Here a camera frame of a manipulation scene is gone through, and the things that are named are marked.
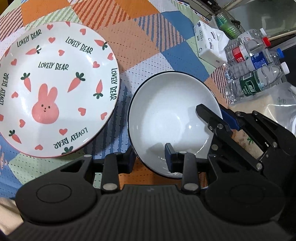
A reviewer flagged white bowl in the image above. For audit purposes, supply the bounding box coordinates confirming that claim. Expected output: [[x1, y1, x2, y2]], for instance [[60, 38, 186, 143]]
[[127, 71, 222, 179]]

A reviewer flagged pink bunny plate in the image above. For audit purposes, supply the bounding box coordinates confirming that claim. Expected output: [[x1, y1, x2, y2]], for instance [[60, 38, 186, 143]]
[[1, 22, 120, 158]]

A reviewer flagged green label water bottle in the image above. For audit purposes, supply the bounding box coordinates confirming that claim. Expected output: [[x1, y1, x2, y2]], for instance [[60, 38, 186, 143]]
[[225, 62, 290, 102]]

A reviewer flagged rice bag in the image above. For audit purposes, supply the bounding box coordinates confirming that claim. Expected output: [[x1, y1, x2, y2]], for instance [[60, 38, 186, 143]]
[[229, 81, 296, 160]]

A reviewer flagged red cap water bottle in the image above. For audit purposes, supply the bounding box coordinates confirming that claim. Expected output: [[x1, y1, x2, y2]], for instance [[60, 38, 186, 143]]
[[225, 37, 271, 66]]

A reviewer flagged blue label water bottle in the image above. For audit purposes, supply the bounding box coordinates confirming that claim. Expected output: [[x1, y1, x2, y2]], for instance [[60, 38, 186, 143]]
[[225, 48, 284, 81]]

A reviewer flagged tissue pack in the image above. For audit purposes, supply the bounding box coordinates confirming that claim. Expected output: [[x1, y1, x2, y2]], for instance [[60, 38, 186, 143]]
[[194, 21, 230, 68]]

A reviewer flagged clear white cap bottle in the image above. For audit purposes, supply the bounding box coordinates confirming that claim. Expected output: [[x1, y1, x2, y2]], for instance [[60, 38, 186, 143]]
[[238, 28, 267, 43]]

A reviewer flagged green basket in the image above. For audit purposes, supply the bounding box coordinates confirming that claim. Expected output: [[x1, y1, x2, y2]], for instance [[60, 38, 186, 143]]
[[215, 9, 245, 39]]

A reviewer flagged checkered tablecloth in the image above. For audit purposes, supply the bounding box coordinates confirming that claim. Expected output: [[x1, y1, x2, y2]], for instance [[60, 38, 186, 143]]
[[0, 0, 234, 200]]

